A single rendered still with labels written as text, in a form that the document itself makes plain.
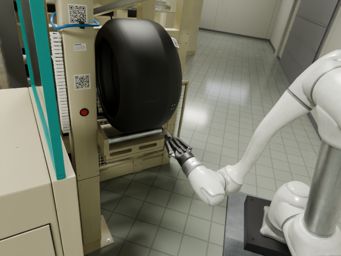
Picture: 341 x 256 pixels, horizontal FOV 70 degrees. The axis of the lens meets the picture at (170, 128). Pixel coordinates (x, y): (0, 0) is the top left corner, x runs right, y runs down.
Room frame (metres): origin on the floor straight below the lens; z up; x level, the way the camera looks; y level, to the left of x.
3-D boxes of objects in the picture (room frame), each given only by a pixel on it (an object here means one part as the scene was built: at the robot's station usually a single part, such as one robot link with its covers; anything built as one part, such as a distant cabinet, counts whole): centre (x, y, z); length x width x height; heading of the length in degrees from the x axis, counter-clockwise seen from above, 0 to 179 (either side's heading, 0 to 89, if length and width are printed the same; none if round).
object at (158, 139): (1.16, 0.20, 0.83); 0.36 x 0.09 x 0.06; 125
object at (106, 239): (1.12, 0.48, 0.01); 0.27 x 0.27 x 0.02; 35
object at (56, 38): (1.04, 0.53, 1.19); 0.05 x 0.04 x 0.48; 35
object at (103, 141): (1.18, 0.42, 0.90); 0.40 x 0.03 x 0.10; 35
